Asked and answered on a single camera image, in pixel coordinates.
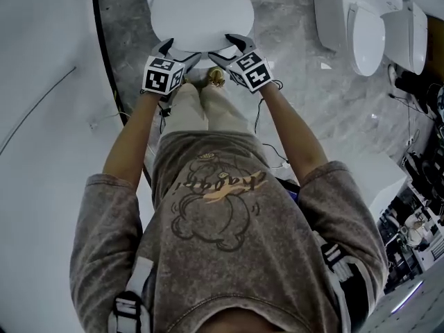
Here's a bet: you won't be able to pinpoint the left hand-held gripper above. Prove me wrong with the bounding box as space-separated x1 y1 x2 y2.
141 37 203 96

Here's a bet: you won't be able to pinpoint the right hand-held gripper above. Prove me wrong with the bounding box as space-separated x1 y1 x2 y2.
207 33 278 94

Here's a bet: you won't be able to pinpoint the person's right forearm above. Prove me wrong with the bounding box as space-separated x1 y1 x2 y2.
258 81 330 187

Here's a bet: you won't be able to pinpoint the person's left forearm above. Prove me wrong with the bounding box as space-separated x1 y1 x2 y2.
102 92 167 190

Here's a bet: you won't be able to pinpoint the white toilet with tank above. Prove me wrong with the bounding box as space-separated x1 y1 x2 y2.
311 0 404 78

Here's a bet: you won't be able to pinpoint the white rounded tankless toilet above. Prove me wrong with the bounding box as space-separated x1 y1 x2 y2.
381 1 429 76

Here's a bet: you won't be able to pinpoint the person's tan right shoe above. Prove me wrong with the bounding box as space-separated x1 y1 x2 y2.
207 67 225 87

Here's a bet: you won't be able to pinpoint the beige trousers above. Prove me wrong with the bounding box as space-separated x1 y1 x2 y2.
162 81 259 144

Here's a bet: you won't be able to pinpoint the white rectangular plinth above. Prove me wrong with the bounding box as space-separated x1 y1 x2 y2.
348 151 409 218

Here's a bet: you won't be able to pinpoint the brown cardboard box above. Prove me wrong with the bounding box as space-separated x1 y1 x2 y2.
425 14 444 48

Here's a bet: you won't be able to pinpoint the grey-brown printed shirt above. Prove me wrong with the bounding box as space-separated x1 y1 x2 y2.
69 132 389 333

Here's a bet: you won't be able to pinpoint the dark equipment rack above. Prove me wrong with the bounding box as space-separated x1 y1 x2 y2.
376 178 444 291

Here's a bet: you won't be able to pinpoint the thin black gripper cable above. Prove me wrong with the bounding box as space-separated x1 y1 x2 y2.
254 97 267 135
156 94 174 133

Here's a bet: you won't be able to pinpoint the thin grey wall cable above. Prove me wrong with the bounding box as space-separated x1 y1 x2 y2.
0 67 78 155

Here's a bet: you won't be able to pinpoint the white harness strap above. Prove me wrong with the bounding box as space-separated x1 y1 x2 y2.
311 230 361 333
107 257 155 333

